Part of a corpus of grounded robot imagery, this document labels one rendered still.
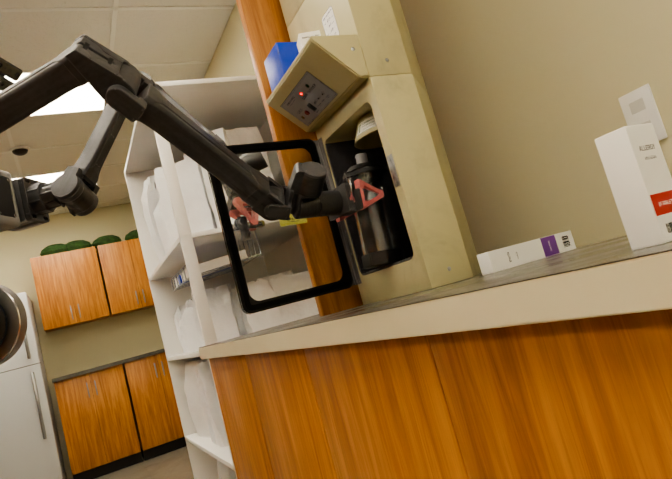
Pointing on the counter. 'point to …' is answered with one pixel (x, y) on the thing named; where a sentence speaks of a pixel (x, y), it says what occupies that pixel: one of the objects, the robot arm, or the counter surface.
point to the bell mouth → (367, 133)
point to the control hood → (324, 65)
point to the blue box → (280, 61)
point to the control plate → (296, 105)
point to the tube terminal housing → (395, 132)
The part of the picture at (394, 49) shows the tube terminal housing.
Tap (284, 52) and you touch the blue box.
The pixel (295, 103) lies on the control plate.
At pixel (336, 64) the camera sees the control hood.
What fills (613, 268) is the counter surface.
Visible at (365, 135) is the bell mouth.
